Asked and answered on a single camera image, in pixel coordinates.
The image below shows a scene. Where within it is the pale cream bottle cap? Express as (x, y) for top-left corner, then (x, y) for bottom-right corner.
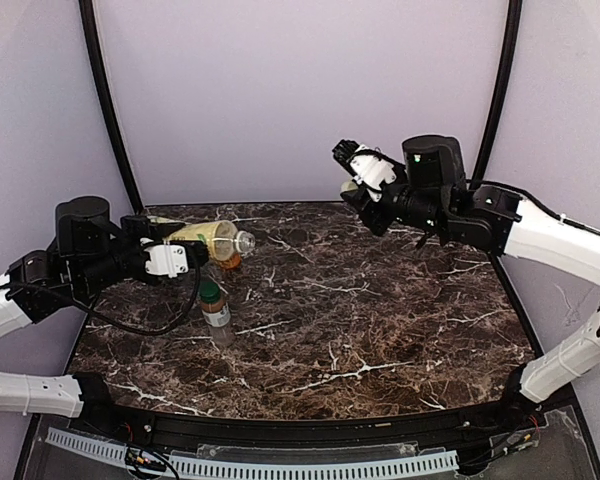
(340, 180), (359, 195)

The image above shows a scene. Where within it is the yellow tea bottle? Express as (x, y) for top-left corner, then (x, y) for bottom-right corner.
(168, 220), (256, 261)

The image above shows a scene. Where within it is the green cap brown bottle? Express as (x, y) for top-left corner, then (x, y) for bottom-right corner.
(199, 280), (234, 347)

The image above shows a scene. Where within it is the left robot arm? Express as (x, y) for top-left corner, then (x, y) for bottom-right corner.
(0, 196), (149, 418)

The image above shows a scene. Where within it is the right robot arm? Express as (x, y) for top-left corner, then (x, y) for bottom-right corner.
(332, 135), (600, 410)

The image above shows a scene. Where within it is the orange tea bottle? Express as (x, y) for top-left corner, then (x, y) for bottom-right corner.
(218, 253), (242, 271)

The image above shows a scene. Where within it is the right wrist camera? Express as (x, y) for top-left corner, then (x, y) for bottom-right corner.
(332, 139), (397, 201)

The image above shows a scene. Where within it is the black front rail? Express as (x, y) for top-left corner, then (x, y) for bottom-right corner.
(69, 402), (546, 451)

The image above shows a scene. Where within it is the left black frame post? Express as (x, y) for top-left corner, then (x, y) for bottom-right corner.
(78, 0), (144, 213)

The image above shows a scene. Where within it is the black frame post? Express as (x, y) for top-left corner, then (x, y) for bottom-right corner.
(470, 0), (523, 187)
(78, 0), (144, 213)

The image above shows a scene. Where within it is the white slotted cable duct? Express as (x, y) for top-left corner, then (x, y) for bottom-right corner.
(45, 427), (459, 479)

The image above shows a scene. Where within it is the right black frame post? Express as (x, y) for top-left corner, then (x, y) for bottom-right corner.
(470, 0), (523, 187)

